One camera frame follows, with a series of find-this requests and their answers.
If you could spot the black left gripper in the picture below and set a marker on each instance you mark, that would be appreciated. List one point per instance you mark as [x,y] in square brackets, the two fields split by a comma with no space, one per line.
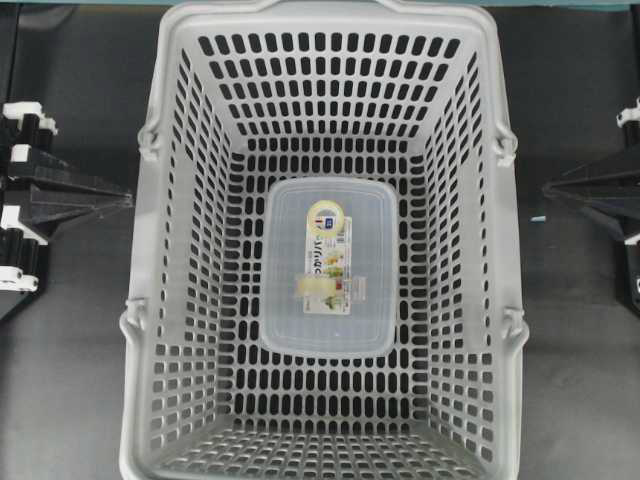
[40,193]

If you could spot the clear plastic food container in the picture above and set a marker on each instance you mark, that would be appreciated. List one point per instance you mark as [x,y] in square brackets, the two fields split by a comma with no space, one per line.
[369,329]

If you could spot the grey plastic shopping basket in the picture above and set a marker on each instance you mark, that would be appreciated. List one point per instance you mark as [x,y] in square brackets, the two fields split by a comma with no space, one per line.
[248,94]

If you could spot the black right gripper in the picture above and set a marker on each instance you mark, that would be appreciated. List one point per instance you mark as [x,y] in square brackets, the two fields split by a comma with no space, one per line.
[607,192]

